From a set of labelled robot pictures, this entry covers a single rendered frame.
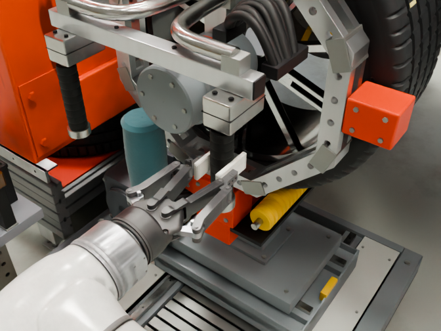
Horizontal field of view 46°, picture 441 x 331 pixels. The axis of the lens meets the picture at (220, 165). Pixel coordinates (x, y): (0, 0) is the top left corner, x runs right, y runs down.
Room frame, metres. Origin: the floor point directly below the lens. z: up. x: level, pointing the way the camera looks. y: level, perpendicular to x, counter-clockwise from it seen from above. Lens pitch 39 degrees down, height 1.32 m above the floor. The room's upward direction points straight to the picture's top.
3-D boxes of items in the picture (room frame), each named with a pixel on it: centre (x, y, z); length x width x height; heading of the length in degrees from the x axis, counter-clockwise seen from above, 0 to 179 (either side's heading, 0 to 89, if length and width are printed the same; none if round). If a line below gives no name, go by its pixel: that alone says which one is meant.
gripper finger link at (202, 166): (0.63, 0.02, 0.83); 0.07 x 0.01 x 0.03; 144
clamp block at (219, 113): (0.64, -0.02, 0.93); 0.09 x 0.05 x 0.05; 144
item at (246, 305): (1.04, -0.11, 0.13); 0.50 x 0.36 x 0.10; 54
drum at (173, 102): (0.85, 0.04, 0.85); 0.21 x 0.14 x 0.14; 144
